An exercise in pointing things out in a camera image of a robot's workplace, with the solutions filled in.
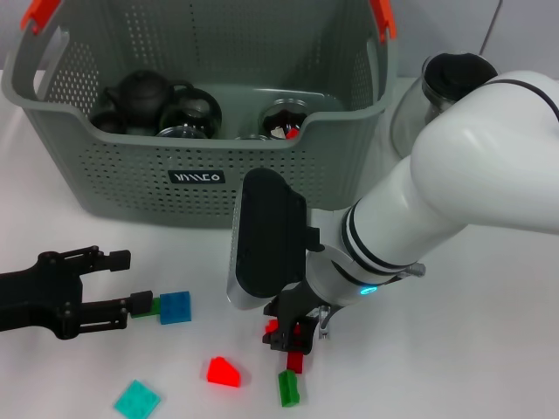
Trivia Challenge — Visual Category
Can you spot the clear network cable plug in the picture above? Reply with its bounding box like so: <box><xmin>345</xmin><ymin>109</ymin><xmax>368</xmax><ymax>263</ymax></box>
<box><xmin>317</xmin><ymin>305</ymin><xmax>332</xmax><ymax>340</ymax></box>

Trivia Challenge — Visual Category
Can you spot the glass teapot black lid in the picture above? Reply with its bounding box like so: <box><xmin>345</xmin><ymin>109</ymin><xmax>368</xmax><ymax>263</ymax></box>
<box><xmin>390</xmin><ymin>52</ymin><xmax>501</xmax><ymax>158</ymax></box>

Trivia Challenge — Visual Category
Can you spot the orange bin handle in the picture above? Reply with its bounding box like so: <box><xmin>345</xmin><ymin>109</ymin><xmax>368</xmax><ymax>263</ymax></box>
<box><xmin>21</xmin><ymin>0</ymin><xmax>397</xmax><ymax>43</ymax></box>

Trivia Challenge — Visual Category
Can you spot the right gripper cable connector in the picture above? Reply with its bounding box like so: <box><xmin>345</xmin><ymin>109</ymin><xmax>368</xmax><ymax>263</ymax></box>
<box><xmin>395</xmin><ymin>262</ymin><xmax>427</xmax><ymax>280</ymax></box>

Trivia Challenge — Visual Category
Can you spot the blue toy brick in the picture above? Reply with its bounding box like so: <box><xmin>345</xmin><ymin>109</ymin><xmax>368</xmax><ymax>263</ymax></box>
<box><xmin>157</xmin><ymin>291</ymin><xmax>192</xmax><ymax>326</ymax></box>

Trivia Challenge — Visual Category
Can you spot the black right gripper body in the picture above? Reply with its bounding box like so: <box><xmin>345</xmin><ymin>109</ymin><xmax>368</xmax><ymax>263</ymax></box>
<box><xmin>263</xmin><ymin>282</ymin><xmax>334</xmax><ymax>333</ymax></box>

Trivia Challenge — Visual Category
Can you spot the teal flat toy plate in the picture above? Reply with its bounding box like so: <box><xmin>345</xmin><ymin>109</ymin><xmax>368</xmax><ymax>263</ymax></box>
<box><xmin>114</xmin><ymin>379</ymin><xmax>162</xmax><ymax>418</ymax></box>

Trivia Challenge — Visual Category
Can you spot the thin grey wall cable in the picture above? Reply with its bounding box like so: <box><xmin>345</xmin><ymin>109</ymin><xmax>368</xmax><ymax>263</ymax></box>
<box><xmin>479</xmin><ymin>0</ymin><xmax>502</xmax><ymax>56</ymax></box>

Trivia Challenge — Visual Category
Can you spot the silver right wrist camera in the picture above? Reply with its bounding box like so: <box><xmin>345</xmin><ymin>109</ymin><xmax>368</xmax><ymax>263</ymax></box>
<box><xmin>225</xmin><ymin>168</ymin><xmax>321</xmax><ymax>312</ymax></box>

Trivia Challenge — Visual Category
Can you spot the black clay teapot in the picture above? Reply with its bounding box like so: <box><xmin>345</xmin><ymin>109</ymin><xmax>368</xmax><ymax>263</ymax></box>
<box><xmin>102</xmin><ymin>69</ymin><xmax>196</xmax><ymax>128</ymax></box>

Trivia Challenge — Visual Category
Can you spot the green toy brick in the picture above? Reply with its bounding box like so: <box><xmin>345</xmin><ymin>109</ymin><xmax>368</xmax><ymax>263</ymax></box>
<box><xmin>130</xmin><ymin>298</ymin><xmax>162</xmax><ymax>319</ymax></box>
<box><xmin>278</xmin><ymin>368</ymin><xmax>301</xmax><ymax>409</ymax></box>

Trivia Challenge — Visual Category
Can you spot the red sloped toy brick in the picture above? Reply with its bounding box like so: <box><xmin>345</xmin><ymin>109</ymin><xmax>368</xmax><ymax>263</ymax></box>
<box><xmin>206</xmin><ymin>356</ymin><xmax>242</xmax><ymax>388</ymax></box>

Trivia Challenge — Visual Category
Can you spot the dark red long brick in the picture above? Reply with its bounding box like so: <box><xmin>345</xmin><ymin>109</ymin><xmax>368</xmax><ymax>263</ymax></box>
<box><xmin>286</xmin><ymin>322</ymin><xmax>306</xmax><ymax>374</ymax></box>

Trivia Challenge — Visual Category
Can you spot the grey perforated storage bin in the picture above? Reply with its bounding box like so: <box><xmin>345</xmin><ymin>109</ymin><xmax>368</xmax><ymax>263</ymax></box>
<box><xmin>2</xmin><ymin>0</ymin><xmax>397</xmax><ymax>228</ymax></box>

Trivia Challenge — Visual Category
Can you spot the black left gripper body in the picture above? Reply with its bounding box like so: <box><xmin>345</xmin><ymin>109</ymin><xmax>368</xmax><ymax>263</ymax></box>
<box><xmin>0</xmin><ymin>251</ymin><xmax>85</xmax><ymax>342</ymax></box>

